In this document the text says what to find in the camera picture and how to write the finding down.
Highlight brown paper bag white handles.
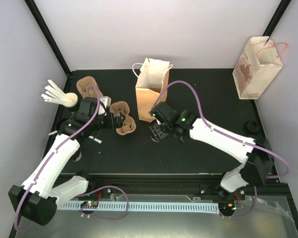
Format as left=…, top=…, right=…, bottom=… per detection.
left=132, top=58, right=173, bottom=122

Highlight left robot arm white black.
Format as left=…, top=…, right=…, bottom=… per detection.
left=8, top=96, right=130, bottom=229

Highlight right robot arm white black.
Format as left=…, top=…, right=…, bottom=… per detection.
left=149, top=102, right=274, bottom=200

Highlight white wrapped straw on table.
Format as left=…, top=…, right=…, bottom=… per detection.
left=48, top=130, right=102, bottom=144

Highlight paper cup holding stirrers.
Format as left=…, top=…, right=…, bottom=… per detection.
left=63, top=93, right=78, bottom=108

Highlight stacked brown pulp cup carriers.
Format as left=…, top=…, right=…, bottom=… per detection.
left=76, top=76, right=110, bottom=104

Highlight bundle of white wrapped straws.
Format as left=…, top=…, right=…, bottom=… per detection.
left=41, top=80, right=68, bottom=105

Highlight small green circuit board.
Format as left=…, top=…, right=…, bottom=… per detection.
left=80, top=201, right=98, bottom=209

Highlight white printed paper bag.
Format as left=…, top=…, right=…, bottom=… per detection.
left=232, top=36, right=288, bottom=100

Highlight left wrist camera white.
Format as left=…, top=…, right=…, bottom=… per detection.
left=98, top=96, right=111, bottom=115

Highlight black aluminium frame rail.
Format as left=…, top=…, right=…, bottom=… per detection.
left=52, top=173, right=293, bottom=199

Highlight light blue cable duct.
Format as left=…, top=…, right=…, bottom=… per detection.
left=58, top=200, right=220, bottom=214

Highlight left black corner post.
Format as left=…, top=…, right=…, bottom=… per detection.
left=24, top=0, right=71, bottom=76

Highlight black corner post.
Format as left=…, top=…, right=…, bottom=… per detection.
left=24, top=0, right=71, bottom=76
left=262, top=0, right=291, bottom=37

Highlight right black corner post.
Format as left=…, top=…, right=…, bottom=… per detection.
left=262, top=0, right=291, bottom=37

